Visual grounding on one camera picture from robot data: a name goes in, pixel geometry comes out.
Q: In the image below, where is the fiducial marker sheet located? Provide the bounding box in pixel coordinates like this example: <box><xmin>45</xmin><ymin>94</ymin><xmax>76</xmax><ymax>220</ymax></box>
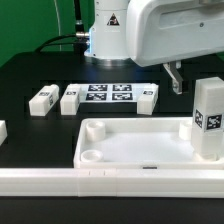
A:
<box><xmin>80</xmin><ymin>83</ymin><xmax>144</xmax><ymax>103</ymax></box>

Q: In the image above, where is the white block left edge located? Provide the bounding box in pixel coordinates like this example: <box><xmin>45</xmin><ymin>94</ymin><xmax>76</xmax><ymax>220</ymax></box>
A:
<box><xmin>0</xmin><ymin>120</ymin><xmax>7</xmax><ymax>146</ymax></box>

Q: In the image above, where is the black cable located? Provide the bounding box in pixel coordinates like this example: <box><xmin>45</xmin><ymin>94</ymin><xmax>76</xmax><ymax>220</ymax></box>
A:
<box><xmin>34</xmin><ymin>31</ymin><xmax>90</xmax><ymax>54</ymax></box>

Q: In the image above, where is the long white front barrier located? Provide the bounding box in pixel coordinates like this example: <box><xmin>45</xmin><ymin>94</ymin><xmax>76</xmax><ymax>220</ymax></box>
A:
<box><xmin>0</xmin><ymin>168</ymin><xmax>224</xmax><ymax>198</ymax></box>

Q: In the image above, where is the white desk top panel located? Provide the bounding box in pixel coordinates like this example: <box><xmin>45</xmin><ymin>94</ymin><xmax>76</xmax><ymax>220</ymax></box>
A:
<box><xmin>73</xmin><ymin>117</ymin><xmax>224</xmax><ymax>170</ymax></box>

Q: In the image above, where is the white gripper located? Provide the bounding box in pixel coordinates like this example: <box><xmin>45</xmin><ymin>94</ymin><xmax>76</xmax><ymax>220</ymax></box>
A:
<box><xmin>126</xmin><ymin>0</ymin><xmax>224</xmax><ymax>95</ymax></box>

